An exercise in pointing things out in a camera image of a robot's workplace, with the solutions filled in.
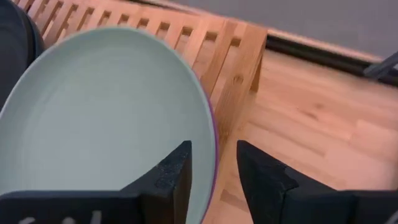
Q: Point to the purple plate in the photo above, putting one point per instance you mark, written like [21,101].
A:
[215,149]

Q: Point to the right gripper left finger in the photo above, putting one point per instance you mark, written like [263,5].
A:
[164,186]

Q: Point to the mint green plate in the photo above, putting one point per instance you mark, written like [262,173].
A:
[93,109]

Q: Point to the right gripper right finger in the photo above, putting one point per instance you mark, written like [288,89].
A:
[273,196]

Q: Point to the black plate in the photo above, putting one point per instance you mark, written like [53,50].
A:
[15,46]

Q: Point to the black table clamp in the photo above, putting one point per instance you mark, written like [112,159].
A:
[382,67]

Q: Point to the wooden slatted shelf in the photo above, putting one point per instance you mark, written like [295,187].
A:
[230,77]

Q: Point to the black aluminium table frame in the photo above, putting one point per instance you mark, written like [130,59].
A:
[311,53]

